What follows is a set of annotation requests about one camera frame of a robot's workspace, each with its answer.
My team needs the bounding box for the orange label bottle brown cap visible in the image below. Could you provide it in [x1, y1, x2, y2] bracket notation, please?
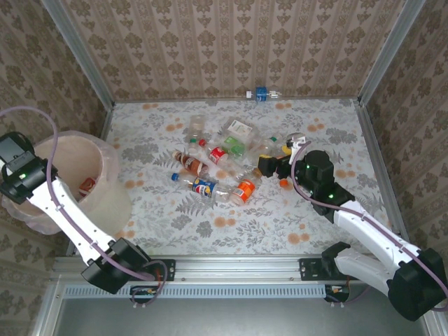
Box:
[230, 167, 264, 206]

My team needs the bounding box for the large clear jug white label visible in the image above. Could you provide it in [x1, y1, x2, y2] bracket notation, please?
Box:
[217, 117, 263, 144]

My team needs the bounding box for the clear bottle red cola label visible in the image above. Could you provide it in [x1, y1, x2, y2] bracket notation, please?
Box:
[198, 139, 248, 183]

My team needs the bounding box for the small blue label bottle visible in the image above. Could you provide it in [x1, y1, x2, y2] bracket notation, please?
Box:
[246, 86, 282, 103]

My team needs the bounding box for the red orange juice bottle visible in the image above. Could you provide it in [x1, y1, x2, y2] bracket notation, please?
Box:
[78, 176, 97, 199]

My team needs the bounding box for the clear bottle blue pepsi label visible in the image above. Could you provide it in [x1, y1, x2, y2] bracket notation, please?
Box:
[170, 173, 235, 203]

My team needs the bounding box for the brown tea bottle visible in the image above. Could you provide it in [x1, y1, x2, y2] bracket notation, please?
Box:
[173, 149, 211, 178]

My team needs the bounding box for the clear bottle green collar white cap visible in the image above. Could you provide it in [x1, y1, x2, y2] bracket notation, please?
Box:
[186, 114, 208, 157]

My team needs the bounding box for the pink plastic-lined bin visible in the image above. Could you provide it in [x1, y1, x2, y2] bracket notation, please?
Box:
[1, 129, 134, 237]

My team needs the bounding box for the cream plastic waste bin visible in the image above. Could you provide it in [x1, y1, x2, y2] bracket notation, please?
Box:
[1, 131, 133, 236]

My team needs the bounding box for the grey metal front panel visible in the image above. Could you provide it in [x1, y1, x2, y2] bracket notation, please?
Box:
[31, 281, 448, 336]

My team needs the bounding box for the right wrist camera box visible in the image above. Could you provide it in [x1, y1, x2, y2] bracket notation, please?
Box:
[285, 132, 311, 150]

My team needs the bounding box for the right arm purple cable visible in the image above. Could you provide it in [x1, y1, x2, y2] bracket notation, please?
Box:
[290, 139, 448, 312]

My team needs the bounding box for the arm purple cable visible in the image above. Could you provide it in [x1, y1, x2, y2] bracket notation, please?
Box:
[290, 139, 448, 312]
[0, 106, 168, 309]

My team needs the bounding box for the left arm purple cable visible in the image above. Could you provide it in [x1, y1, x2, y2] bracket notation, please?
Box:
[0, 106, 168, 309]

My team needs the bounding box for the right aluminium side rail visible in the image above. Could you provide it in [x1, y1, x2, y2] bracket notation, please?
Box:
[353, 99, 410, 242]

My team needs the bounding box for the aluminium side rail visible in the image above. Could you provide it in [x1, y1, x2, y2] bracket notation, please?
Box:
[353, 99, 410, 242]
[100, 102, 116, 141]

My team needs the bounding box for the left aluminium side rail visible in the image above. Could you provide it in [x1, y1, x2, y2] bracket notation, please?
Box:
[100, 102, 116, 141]

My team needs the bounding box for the aluminium front rail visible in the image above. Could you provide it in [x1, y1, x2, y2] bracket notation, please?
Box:
[52, 254, 430, 283]

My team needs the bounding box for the grey slotted cable duct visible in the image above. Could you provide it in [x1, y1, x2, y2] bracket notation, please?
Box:
[64, 285, 328, 299]

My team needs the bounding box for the left aluminium frame post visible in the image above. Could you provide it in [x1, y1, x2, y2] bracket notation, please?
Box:
[41, 0, 116, 110]

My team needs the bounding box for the aluminium frame post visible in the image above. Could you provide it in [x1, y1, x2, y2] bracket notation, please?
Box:
[356, 0, 427, 106]
[41, 0, 116, 110]

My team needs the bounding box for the right aluminium frame post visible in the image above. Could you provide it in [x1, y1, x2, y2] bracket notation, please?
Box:
[356, 0, 427, 106]

